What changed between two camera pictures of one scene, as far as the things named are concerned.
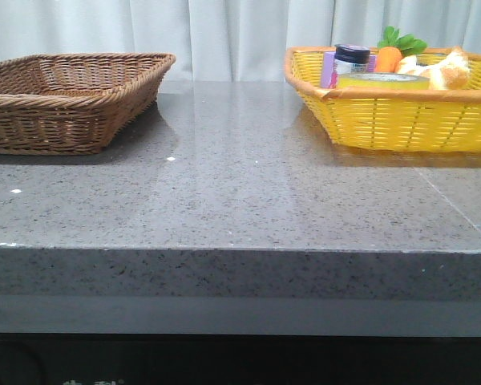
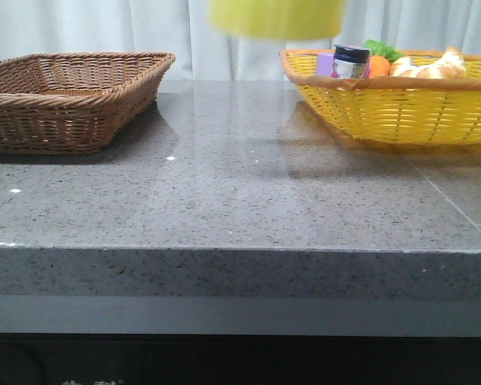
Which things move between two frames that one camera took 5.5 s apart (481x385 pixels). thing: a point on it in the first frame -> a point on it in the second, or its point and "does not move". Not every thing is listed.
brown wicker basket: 61,104 does not move
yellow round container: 383,81 -> 276,19
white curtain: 225,40 does not move
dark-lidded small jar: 351,59 does not move
